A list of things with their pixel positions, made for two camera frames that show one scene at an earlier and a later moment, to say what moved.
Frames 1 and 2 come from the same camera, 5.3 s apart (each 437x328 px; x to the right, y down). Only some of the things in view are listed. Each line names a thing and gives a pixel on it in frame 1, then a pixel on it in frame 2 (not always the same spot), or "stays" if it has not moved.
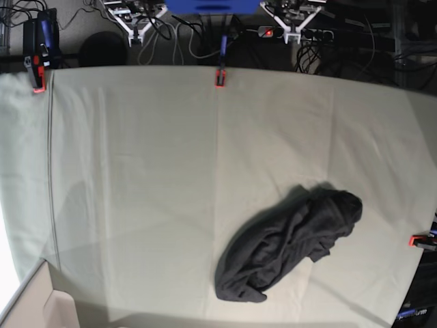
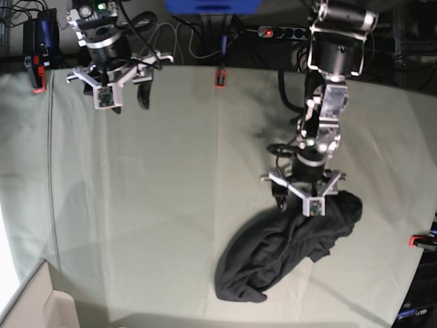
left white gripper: x=136 y=37 to x=110 y=95
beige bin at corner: x=35 y=304 stays
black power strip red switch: x=307 y=33 stays
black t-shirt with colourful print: x=276 y=238 stays
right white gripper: x=292 y=35 to x=313 y=205
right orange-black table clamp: x=423 y=241 stays
